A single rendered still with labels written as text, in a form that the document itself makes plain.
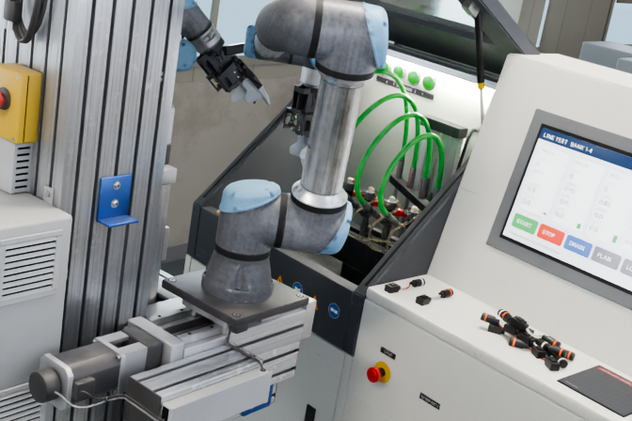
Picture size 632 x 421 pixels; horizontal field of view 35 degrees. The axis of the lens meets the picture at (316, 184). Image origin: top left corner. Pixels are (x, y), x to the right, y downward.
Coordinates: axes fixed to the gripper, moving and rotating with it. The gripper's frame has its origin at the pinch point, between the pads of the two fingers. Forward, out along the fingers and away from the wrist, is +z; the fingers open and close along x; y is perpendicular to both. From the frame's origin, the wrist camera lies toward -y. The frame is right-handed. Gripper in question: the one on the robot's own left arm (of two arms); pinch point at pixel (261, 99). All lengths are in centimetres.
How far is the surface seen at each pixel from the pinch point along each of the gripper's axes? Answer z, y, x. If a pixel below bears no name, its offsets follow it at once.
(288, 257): 31.4, 25.5, 11.8
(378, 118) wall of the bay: 39, -33, -18
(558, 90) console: 28, -37, 60
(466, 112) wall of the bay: 41, -40, 15
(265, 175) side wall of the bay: 28.8, 3.3, -27.3
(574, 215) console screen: 46, -16, 71
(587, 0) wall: 252, -373, -308
